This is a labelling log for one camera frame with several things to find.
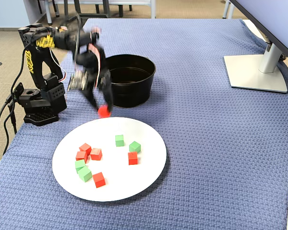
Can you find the silver monitor with stand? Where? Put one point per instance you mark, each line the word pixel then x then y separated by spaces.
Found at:
pixel 254 74

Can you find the white round plate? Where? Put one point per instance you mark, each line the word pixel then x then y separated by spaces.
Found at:
pixel 124 182

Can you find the black metal bucket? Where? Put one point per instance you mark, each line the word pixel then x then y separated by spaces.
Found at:
pixel 134 93

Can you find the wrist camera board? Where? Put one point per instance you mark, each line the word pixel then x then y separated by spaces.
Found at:
pixel 76 81

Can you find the black chair leg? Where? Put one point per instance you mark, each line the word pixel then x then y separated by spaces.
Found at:
pixel 121 10

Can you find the green cube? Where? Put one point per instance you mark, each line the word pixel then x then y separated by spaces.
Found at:
pixel 119 141
pixel 135 147
pixel 79 164
pixel 85 174

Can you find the white metal table leg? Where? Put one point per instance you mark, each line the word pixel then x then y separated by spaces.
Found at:
pixel 153 10
pixel 226 9
pixel 49 14

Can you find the red cube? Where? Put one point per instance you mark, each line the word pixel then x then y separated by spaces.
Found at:
pixel 85 147
pixel 132 158
pixel 99 180
pixel 103 112
pixel 81 156
pixel 96 154

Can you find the blue woven table cloth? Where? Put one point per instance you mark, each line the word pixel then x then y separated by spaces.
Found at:
pixel 206 143

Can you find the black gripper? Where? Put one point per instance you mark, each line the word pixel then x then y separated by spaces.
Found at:
pixel 96 82

